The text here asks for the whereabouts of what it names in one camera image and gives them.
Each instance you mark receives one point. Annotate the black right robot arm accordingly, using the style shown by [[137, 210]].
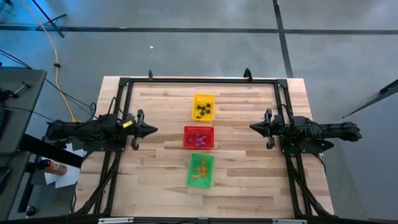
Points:
[[335, 130]]

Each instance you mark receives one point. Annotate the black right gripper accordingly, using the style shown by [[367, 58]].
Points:
[[270, 141]]

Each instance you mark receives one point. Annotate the yellow plastic basket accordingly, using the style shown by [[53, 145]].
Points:
[[196, 99]]

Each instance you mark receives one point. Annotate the black frame clamp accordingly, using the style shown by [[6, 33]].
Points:
[[150, 75], [247, 74]]

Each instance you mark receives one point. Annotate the orange spray can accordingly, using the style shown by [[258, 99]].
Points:
[[54, 168]]

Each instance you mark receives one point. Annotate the grey cabinet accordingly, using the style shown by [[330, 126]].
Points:
[[367, 155]]

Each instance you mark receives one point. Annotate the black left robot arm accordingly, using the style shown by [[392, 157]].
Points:
[[77, 129]]

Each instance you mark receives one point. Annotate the red-pink plastic basket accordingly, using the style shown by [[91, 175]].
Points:
[[186, 129]]

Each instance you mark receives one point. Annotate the white paper sheets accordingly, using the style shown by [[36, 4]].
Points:
[[66, 179]]

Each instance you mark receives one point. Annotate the yellow tag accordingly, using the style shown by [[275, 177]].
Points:
[[127, 124]]

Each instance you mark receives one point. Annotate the green plastic basket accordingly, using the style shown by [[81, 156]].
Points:
[[194, 165]]

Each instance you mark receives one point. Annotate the black aluminium table frame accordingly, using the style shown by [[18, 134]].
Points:
[[202, 80]]

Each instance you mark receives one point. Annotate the black floor stand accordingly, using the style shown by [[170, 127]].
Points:
[[49, 21]]

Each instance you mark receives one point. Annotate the white metal bracket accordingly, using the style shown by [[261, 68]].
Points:
[[115, 220], [289, 221]]

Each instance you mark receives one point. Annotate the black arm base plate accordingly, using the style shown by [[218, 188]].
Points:
[[99, 147], [323, 145]]

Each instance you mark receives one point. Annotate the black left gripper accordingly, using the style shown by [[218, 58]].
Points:
[[138, 137]]

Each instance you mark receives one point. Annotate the grey side table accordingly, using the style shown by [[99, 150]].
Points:
[[21, 124]]

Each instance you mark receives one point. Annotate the small black round object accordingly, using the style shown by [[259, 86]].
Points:
[[30, 211]]

